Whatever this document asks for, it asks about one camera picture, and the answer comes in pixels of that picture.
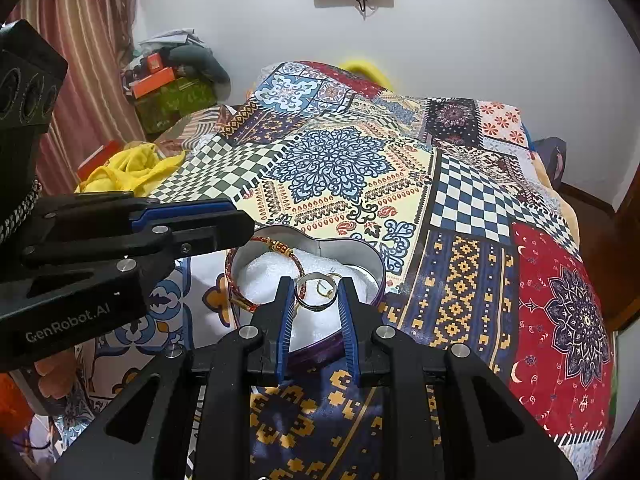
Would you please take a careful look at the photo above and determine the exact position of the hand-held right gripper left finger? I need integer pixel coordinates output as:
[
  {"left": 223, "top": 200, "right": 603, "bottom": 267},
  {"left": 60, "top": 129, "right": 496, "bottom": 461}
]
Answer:
[{"left": 47, "top": 276, "right": 301, "bottom": 480}]

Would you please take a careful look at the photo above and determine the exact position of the white foam lining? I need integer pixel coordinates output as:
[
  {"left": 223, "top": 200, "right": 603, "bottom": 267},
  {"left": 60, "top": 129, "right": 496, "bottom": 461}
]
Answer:
[{"left": 239, "top": 246, "right": 379, "bottom": 356}]

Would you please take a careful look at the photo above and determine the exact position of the silver ring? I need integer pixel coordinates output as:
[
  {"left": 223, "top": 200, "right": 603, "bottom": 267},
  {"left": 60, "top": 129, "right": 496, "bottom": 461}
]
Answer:
[{"left": 295, "top": 272, "right": 343, "bottom": 312}]

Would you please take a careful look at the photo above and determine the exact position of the yellow pillow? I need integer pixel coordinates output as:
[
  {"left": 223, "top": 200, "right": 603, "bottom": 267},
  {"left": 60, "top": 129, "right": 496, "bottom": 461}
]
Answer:
[{"left": 340, "top": 57, "right": 394, "bottom": 92}]

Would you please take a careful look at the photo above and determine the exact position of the yellow cloth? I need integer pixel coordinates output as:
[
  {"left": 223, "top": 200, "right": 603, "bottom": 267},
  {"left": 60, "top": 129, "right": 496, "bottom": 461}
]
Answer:
[{"left": 75, "top": 142, "right": 189, "bottom": 199}]

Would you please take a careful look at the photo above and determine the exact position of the red box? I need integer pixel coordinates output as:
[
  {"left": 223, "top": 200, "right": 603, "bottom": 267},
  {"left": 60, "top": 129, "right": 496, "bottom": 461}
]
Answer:
[{"left": 77, "top": 140, "right": 124, "bottom": 181}]

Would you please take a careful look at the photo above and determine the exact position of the orange box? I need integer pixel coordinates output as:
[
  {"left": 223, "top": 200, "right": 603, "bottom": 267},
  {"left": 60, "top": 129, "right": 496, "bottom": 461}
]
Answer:
[{"left": 131, "top": 67, "right": 177, "bottom": 99}]

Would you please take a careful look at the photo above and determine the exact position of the heart-shaped tin box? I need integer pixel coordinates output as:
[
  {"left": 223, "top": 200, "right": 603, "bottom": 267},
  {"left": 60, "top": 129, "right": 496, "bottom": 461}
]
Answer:
[{"left": 227, "top": 225, "right": 387, "bottom": 362}]

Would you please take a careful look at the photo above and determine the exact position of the person's left hand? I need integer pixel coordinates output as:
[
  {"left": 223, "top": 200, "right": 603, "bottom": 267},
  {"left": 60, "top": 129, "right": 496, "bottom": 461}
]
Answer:
[{"left": 34, "top": 347, "right": 80, "bottom": 402}]

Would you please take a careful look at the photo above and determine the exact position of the braided wrist strap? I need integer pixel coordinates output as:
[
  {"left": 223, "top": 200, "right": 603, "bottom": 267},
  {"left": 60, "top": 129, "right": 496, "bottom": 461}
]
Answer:
[{"left": 0, "top": 179, "right": 44, "bottom": 242}]

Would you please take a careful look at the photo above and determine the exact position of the striped pink curtain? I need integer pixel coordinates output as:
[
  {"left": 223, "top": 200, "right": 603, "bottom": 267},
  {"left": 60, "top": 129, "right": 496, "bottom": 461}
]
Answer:
[{"left": 9, "top": 0, "right": 147, "bottom": 196}]

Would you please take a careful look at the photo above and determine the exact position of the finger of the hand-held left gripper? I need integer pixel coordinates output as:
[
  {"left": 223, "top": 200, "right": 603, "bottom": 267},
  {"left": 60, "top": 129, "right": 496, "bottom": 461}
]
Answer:
[
  {"left": 15, "top": 210, "right": 257, "bottom": 319},
  {"left": 30, "top": 192, "right": 236, "bottom": 249}
]

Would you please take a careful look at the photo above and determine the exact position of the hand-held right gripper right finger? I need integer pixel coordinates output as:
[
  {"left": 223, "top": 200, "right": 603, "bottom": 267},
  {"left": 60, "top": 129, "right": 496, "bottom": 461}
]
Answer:
[{"left": 336, "top": 277, "right": 576, "bottom": 480}]

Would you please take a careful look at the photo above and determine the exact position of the dark bag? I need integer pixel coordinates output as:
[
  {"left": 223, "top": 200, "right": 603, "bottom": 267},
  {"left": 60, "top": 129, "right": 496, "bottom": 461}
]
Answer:
[{"left": 537, "top": 137, "right": 569, "bottom": 191}]

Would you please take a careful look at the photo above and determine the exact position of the red braided bracelet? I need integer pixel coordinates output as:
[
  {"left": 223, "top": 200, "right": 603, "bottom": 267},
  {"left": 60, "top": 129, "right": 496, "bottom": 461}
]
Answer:
[{"left": 224, "top": 236, "right": 306, "bottom": 312}]

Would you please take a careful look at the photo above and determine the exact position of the thin gold ring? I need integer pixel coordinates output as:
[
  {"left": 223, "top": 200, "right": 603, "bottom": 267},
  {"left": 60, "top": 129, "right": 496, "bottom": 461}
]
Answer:
[{"left": 314, "top": 274, "right": 346, "bottom": 297}]

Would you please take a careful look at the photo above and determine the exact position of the patterned patchwork blanket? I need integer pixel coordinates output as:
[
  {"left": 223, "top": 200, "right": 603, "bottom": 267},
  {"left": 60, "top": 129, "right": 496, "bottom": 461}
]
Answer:
[{"left": 30, "top": 60, "right": 618, "bottom": 480}]

